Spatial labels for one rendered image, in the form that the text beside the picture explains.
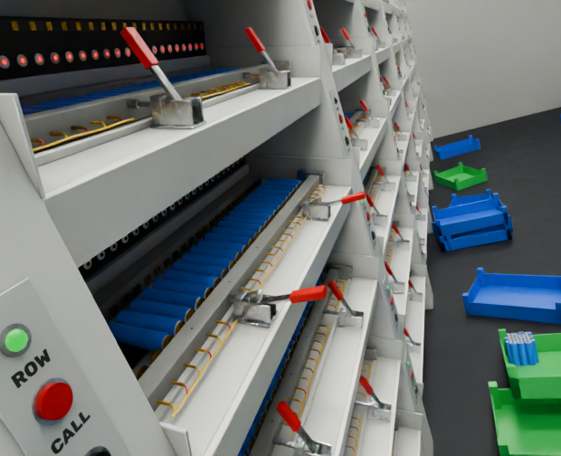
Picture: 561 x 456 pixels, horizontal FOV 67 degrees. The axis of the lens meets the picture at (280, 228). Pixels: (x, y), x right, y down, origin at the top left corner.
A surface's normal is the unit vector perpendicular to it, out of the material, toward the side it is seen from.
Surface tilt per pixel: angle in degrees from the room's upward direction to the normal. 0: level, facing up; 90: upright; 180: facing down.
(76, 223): 107
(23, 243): 90
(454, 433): 0
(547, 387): 71
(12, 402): 90
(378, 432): 17
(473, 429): 0
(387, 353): 90
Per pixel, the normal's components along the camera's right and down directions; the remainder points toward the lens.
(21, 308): 0.90, -0.18
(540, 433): -0.32, -0.90
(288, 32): -0.31, 0.40
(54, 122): 0.95, 0.10
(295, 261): -0.04, -0.91
